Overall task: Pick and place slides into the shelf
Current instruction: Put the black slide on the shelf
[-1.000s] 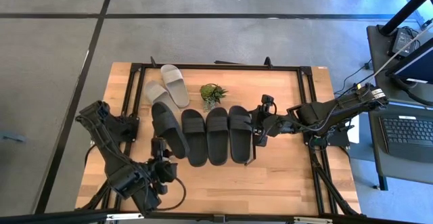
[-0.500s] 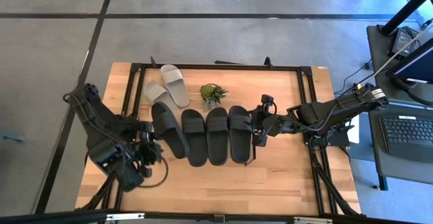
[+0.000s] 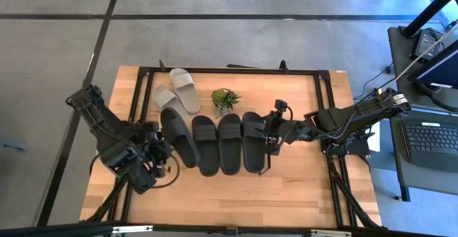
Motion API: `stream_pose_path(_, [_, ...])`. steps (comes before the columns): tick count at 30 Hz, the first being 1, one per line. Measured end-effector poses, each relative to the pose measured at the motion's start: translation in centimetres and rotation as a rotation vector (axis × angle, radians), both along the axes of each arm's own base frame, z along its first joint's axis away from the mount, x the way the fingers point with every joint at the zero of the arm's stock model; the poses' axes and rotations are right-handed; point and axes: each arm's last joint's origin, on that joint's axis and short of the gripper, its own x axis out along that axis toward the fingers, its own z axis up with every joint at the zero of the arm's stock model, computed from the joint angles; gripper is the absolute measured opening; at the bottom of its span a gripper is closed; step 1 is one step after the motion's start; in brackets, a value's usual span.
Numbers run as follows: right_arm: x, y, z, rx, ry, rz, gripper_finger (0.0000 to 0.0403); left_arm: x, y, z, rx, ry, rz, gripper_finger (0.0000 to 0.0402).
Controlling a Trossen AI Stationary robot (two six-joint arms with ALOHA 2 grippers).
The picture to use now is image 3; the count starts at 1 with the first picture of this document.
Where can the black aluminium table frame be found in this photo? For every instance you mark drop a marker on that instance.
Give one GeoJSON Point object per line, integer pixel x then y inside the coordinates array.
{"type": "Point", "coordinates": [250, 71]}

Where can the grey rubber slide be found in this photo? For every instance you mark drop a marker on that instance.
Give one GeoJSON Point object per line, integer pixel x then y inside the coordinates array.
{"type": "Point", "coordinates": [184, 90]}
{"type": "Point", "coordinates": [164, 99]}

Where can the grey floor object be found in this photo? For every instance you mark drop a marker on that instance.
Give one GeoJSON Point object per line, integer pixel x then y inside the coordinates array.
{"type": "Point", "coordinates": [12, 145]}

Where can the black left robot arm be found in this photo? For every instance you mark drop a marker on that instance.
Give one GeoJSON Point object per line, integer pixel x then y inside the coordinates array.
{"type": "Point", "coordinates": [107, 136]}

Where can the white paper sheet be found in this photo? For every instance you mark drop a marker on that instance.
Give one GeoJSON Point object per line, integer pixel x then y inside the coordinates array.
{"type": "Point", "coordinates": [375, 140]}

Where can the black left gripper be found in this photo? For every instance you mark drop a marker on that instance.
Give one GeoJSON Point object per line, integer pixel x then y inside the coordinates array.
{"type": "Point", "coordinates": [157, 151]}

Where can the grey side desk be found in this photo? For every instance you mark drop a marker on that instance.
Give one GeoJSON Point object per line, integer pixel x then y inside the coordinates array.
{"type": "Point", "coordinates": [422, 183]}

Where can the black overhead rig bar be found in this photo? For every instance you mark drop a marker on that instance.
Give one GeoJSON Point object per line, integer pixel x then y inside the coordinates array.
{"type": "Point", "coordinates": [71, 230]}

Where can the black pole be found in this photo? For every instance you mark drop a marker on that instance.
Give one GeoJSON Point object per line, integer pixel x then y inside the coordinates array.
{"type": "Point", "coordinates": [429, 9]}

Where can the dark flat screen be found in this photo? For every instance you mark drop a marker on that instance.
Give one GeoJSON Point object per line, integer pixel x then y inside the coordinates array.
{"type": "Point", "coordinates": [440, 70]}

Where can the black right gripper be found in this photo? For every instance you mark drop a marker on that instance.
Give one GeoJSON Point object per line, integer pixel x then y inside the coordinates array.
{"type": "Point", "coordinates": [282, 133]}

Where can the black power adapter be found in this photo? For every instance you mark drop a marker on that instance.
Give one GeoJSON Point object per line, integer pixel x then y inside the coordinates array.
{"type": "Point", "coordinates": [426, 43]}

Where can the succulent plants in black pot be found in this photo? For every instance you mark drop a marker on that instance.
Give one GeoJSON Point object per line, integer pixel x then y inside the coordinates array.
{"type": "Point", "coordinates": [223, 99]}

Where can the black laptop keyboard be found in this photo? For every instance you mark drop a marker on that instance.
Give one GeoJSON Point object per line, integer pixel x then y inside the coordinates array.
{"type": "Point", "coordinates": [433, 144]}

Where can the black round clamp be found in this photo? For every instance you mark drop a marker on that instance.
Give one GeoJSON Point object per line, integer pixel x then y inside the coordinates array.
{"type": "Point", "coordinates": [283, 67]}

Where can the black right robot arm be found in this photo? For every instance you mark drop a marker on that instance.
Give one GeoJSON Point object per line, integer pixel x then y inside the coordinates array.
{"type": "Point", "coordinates": [358, 117]}

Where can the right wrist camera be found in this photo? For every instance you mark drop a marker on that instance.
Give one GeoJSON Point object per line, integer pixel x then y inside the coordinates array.
{"type": "Point", "coordinates": [281, 106]}

